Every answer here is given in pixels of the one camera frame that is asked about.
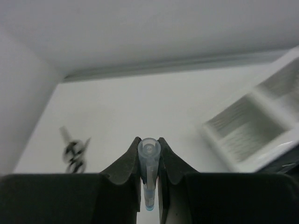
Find white slotted container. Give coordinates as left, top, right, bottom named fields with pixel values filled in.
left=202, top=48, right=299, bottom=173

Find black handled scissors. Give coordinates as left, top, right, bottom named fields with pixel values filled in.
left=59, top=126, right=91, bottom=174

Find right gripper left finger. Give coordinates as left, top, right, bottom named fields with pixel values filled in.
left=0, top=137, right=141, bottom=224

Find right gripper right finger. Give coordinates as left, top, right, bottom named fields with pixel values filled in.
left=158, top=138, right=299, bottom=224

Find blue gel pen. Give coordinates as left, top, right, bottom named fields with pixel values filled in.
left=137, top=138, right=161, bottom=211

